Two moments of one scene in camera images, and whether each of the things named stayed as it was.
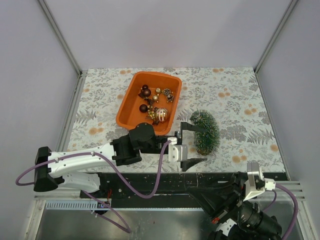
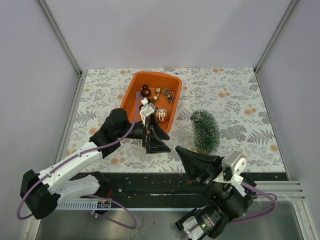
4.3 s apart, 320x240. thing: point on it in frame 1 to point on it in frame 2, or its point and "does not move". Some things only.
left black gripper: (186, 127) to (153, 144)
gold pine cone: (169, 97) does not move
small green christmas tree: (206, 142) does not move
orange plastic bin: (150, 97) does not move
